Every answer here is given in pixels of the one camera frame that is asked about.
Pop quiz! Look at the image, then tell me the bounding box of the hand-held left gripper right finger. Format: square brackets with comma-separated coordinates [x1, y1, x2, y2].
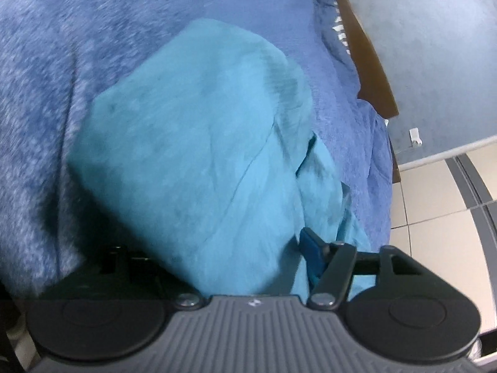
[298, 227, 425, 312]

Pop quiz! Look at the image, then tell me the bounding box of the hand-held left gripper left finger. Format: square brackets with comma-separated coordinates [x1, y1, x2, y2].
[78, 244, 205, 311]

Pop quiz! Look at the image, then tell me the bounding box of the teal hooded jacket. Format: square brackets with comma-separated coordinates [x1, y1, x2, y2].
[66, 17, 383, 298]

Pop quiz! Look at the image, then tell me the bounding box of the wooden bed headboard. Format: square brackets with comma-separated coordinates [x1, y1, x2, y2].
[321, 0, 401, 184]

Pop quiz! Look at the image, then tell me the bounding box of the blue fleece blanket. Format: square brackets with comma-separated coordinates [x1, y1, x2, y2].
[0, 0, 394, 300]

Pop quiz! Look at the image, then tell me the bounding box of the striped pillow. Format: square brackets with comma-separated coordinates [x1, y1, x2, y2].
[329, 0, 351, 57]

